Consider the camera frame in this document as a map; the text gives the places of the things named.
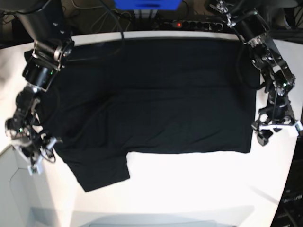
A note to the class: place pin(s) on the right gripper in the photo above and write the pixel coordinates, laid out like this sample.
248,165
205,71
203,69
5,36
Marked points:
35,148

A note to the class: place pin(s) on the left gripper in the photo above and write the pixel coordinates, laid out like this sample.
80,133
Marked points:
273,117

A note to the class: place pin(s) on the black T-shirt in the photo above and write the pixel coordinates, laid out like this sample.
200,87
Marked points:
156,96

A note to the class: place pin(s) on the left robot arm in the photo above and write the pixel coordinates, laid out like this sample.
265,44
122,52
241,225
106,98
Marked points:
253,31

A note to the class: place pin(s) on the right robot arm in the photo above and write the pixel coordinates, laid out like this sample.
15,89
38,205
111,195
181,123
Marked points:
45,23

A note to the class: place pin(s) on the black power strip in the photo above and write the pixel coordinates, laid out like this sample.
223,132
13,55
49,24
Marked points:
190,26

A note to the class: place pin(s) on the blue plastic bin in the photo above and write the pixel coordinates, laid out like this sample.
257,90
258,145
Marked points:
147,4

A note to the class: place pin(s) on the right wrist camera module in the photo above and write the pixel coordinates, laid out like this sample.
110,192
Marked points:
35,169

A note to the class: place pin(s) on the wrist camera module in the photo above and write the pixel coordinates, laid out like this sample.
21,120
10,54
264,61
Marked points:
298,128
35,169

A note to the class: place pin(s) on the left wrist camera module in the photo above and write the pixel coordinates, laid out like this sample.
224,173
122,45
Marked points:
298,128

